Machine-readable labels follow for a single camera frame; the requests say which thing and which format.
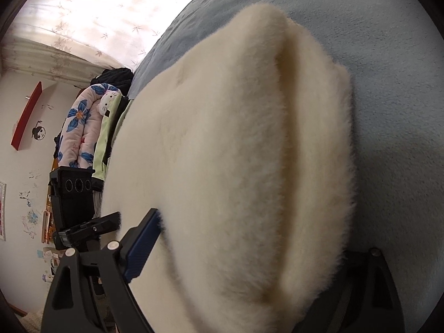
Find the cream knit cardigan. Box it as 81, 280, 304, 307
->
101, 4, 354, 332

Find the black clothes pile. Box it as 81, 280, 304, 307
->
90, 68, 134, 96

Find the orange wooden headboard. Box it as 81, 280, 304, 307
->
41, 155, 60, 247

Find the floral rolled quilt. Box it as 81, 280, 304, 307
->
56, 84, 120, 169

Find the green folded garment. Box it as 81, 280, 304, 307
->
92, 95, 131, 192

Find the hello kitty plush toy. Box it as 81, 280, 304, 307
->
97, 90, 122, 116

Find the white floral curtain left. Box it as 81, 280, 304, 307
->
1, 0, 191, 87

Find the blue bed blanket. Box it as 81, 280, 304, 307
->
129, 0, 443, 332

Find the cartoon face wall sticker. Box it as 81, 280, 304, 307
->
32, 120, 47, 141

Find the red wall shelf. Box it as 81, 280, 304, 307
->
11, 81, 43, 151

